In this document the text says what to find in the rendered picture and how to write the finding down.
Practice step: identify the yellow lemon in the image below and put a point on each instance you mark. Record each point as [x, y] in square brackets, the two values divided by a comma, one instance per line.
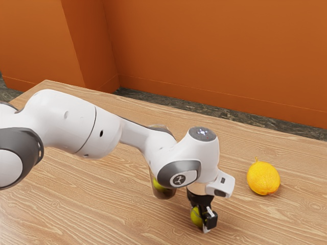
[263, 177]

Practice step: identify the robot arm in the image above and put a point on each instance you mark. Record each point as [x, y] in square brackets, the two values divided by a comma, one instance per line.
[64, 127]

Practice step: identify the yellow-green tennis ball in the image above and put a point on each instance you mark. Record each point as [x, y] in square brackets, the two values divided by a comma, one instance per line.
[195, 217]
[157, 185]

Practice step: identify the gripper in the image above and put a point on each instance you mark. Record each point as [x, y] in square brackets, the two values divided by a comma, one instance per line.
[200, 200]

